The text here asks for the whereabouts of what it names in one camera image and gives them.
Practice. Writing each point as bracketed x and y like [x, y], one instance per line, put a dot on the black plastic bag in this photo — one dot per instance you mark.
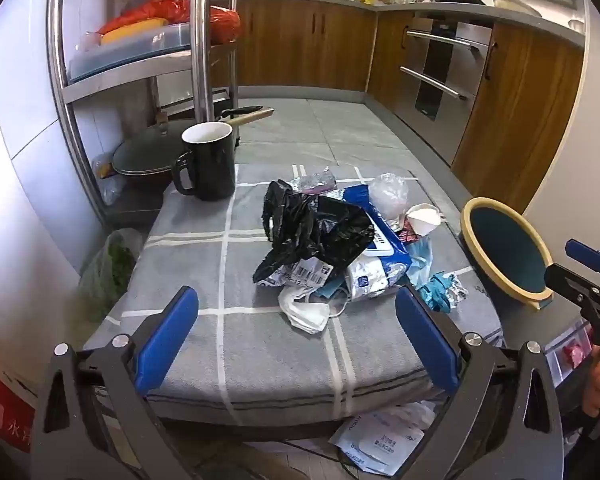
[312, 225]

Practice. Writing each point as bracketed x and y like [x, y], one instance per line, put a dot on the white blue packet on floor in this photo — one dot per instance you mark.
[380, 442]

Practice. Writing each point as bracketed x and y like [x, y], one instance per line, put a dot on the white face mask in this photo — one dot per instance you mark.
[305, 310]

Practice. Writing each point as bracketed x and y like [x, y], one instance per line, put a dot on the white plate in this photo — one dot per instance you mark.
[515, 4]

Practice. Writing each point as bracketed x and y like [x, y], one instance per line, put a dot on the black mug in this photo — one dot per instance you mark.
[207, 165]

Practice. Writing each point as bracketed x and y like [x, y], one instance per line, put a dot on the white barcode label packet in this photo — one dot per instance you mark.
[305, 272]

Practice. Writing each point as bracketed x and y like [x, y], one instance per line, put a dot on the bag of green vegetables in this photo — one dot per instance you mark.
[107, 270]

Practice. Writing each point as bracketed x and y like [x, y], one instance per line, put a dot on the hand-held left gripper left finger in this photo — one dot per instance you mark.
[167, 330]

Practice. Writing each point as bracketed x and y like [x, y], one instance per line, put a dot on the teal bin with yellow rim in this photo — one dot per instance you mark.
[507, 255]

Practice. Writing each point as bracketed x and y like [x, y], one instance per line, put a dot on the wooden kitchen cabinets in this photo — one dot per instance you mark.
[305, 45]

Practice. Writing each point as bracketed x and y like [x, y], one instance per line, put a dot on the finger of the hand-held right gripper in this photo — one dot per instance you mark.
[570, 277]
[582, 251]

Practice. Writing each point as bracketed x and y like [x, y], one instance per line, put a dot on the stainless steel oven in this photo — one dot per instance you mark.
[445, 75]

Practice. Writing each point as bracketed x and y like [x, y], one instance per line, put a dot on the small clear plastic bag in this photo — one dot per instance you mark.
[107, 180]

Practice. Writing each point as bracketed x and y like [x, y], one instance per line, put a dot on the white paper cone cup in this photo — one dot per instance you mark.
[425, 219]

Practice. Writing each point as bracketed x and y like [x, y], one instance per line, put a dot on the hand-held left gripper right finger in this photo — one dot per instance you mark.
[425, 335]

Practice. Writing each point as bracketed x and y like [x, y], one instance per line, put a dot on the blue white wet wipes packet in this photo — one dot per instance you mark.
[380, 260]

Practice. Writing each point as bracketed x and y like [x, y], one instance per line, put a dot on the metal shelf rack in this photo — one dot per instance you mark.
[200, 60]

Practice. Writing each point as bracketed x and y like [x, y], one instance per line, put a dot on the red box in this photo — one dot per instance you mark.
[2, 410]

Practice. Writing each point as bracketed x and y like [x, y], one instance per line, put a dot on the teal crumpled wrapper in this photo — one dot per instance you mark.
[437, 292]

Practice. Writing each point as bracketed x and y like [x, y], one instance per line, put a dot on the clear plastic drawer box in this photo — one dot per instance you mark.
[570, 352]

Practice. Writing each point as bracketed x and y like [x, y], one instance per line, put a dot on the wok with glass lid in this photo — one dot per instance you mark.
[145, 155]

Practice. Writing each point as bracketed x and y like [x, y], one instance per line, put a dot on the grey checked cloth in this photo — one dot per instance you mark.
[205, 270]

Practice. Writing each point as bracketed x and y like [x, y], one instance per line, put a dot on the red plastic bag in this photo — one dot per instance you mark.
[180, 15]

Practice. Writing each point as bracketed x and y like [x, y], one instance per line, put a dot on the yellow packet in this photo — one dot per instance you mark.
[132, 29]

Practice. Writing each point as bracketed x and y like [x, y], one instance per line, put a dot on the purple foil wrapper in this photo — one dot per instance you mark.
[314, 181]

